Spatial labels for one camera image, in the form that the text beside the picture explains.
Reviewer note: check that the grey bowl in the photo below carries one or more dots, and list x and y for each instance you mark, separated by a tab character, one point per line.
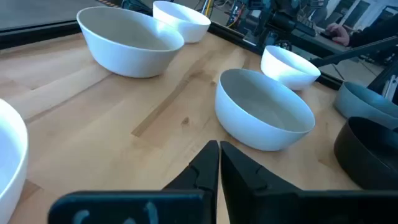
351	105

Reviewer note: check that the beige bowl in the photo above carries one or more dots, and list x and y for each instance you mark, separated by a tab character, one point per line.
124	62

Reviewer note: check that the black bowl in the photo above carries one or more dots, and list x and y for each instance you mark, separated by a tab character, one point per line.
357	161

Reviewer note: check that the person's hand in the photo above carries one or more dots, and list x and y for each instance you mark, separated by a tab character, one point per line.
339	32

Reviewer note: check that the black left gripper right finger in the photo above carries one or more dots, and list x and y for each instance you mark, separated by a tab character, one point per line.
245	186

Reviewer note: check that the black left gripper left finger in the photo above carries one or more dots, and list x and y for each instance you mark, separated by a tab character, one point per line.
199	174

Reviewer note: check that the person's forearm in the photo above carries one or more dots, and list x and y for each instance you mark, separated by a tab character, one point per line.
373	34

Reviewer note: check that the white bowl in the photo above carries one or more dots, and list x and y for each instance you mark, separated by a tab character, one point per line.
192	31
9	155
248	130
280	71

